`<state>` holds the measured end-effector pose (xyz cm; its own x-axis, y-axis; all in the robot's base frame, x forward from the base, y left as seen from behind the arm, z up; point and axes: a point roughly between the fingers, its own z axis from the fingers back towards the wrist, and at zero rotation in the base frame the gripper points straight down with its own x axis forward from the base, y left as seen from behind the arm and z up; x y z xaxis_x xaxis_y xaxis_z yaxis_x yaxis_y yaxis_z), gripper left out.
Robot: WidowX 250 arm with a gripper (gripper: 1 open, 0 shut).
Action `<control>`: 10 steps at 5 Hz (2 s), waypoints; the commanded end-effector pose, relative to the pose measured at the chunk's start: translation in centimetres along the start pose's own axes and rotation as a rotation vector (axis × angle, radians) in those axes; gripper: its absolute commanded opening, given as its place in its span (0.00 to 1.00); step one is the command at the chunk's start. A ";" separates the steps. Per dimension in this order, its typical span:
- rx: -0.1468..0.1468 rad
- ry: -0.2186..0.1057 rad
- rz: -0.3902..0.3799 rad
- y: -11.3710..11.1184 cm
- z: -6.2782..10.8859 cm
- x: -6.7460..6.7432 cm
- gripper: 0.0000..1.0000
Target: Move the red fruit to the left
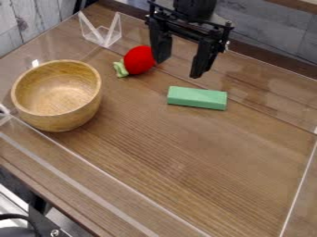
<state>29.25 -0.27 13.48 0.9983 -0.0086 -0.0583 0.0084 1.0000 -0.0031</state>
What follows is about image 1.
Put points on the wooden bowl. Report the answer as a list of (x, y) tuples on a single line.
[(58, 95)]

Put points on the clear acrylic corner bracket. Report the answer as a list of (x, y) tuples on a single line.
[(101, 35)]

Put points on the black metal table leg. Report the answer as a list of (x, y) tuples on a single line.
[(49, 228)]

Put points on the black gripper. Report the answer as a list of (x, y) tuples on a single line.
[(190, 19)]

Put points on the green rectangular block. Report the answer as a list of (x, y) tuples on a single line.
[(184, 96)]

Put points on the red plush strawberry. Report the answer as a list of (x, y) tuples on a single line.
[(135, 62)]

